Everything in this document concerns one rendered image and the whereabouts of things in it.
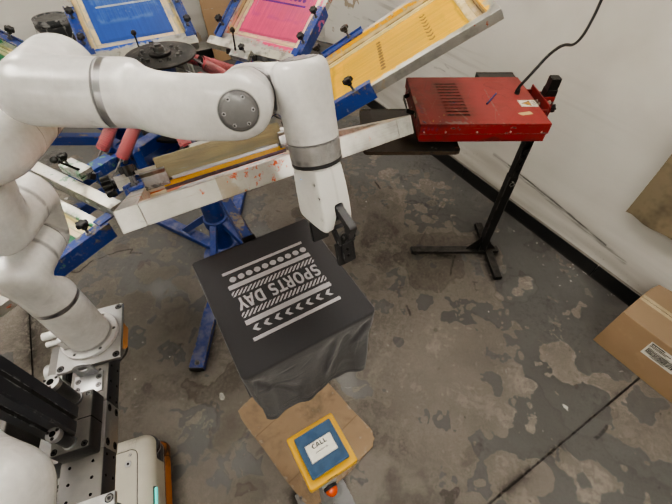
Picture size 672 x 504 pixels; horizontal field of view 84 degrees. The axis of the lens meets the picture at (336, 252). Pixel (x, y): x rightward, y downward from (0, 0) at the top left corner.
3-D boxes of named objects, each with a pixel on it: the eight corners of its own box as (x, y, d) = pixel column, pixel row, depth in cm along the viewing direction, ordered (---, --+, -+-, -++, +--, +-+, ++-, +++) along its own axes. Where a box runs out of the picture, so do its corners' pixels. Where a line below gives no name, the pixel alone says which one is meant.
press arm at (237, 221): (306, 323, 125) (305, 313, 120) (290, 331, 123) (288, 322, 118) (196, 143, 195) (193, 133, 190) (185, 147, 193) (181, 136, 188)
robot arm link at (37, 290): (18, 325, 75) (-43, 276, 63) (46, 273, 84) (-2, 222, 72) (67, 322, 76) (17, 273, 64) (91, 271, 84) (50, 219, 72)
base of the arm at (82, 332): (44, 371, 85) (-2, 338, 73) (52, 325, 93) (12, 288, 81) (117, 350, 88) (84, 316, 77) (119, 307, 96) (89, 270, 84)
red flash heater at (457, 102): (517, 96, 199) (525, 73, 190) (550, 145, 169) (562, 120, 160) (403, 97, 199) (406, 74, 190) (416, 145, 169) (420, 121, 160)
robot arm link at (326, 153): (275, 138, 56) (279, 156, 57) (300, 152, 49) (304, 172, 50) (319, 125, 58) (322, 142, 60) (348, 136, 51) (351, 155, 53)
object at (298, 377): (368, 368, 150) (377, 310, 117) (264, 429, 135) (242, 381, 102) (364, 362, 151) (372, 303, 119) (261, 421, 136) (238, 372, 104)
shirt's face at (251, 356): (374, 310, 118) (374, 309, 118) (244, 379, 103) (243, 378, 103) (304, 219, 145) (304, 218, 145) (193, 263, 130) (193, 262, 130)
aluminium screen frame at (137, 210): (414, 133, 79) (410, 114, 77) (123, 234, 59) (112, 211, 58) (292, 148, 148) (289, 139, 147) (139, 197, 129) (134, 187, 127)
